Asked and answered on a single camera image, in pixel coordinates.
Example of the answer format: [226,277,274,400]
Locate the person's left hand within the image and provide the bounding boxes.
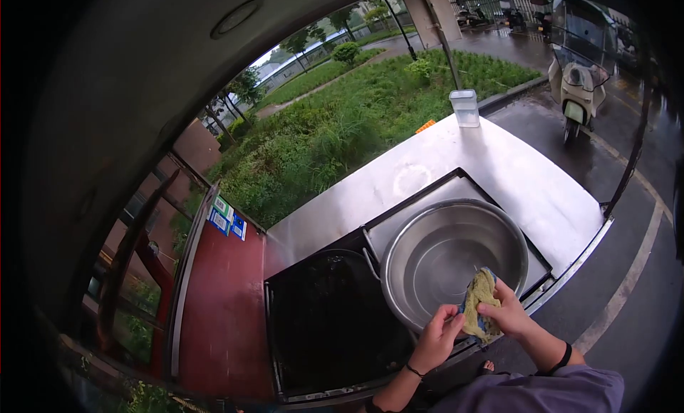
[408,304,467,375]

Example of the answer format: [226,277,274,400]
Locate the clear plastic container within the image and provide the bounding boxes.
[449,89,481,129]

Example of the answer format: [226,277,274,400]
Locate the round ceiling lamp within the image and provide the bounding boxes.
[210,0,266,40]

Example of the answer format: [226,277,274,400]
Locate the black wrist band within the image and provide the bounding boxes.
[548,341,573,375]

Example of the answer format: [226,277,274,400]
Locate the person's left index finger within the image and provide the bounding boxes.
[431,304,459,329]

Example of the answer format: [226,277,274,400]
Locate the green and blue stickers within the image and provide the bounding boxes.
[207,195,248,242]

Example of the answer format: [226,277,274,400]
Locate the person's body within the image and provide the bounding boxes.
[427,364,625,413]

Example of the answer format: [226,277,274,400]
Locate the row of parked scooters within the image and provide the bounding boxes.
[454,0,554,33]

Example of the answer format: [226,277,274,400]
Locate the stainless steel cart counter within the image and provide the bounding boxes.
[263,114,615,409]

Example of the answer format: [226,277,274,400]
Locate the person's right index finger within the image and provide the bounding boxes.
[492,278,518,308]

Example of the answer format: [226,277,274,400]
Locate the cream scooter with windshield canopy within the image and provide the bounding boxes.
[546,0,620,146]

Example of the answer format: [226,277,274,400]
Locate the black griddle pan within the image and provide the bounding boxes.
[264,249,416,402]

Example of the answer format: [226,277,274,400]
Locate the person's right hand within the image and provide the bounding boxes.
[476,278,536,342]

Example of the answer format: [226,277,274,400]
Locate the large steel basin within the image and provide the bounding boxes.
[380,198,530,335]

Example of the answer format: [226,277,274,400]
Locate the yellow and blue cleaning cloth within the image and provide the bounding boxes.
[458,267,503,345]

